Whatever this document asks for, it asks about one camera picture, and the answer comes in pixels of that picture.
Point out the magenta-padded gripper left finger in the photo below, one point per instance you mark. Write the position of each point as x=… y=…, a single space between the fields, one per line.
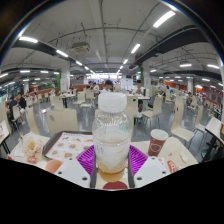
x=71 y=170

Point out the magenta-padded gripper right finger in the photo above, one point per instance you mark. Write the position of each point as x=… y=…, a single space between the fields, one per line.
x=151 y=170

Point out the clear plastic bottle white cap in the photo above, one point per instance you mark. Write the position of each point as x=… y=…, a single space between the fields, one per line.
x=111 y=133

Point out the red sauce packet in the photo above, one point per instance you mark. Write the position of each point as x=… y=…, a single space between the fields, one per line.
x=31 y=160
x=172 y=165

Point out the printed paper tray liner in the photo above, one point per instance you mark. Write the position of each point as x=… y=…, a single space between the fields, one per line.
x=68 y=146

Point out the red paper cup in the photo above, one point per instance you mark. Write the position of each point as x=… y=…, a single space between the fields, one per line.
x=156 y=142

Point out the small white packet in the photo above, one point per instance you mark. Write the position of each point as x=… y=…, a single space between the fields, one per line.
x=183 y=156

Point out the flat round red coaster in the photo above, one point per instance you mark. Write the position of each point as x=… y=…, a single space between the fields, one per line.
x=115 y=185

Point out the plastic bag with fried food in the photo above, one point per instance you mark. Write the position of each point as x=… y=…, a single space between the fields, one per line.
x=31 y=146

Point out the beige wooden chair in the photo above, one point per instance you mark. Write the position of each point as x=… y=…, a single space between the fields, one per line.
x=132 y=113
x=61 y=121

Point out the group of beige chairs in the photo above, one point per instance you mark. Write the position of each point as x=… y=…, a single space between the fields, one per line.
x=156 y=105

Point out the beige table with black legs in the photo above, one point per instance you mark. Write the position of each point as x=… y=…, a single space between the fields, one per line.
x=215 y=126
x=3 y=130

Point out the person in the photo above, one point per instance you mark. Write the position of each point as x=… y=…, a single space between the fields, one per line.
x=138 y=90
x=107 y=86
x=13 y=103
x=21 y=100

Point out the ceiling air conditioner unit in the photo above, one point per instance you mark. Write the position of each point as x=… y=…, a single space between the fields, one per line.
x=80 y=47

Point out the ceiling strip lights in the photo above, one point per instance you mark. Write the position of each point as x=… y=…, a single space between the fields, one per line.
x=163 y=19

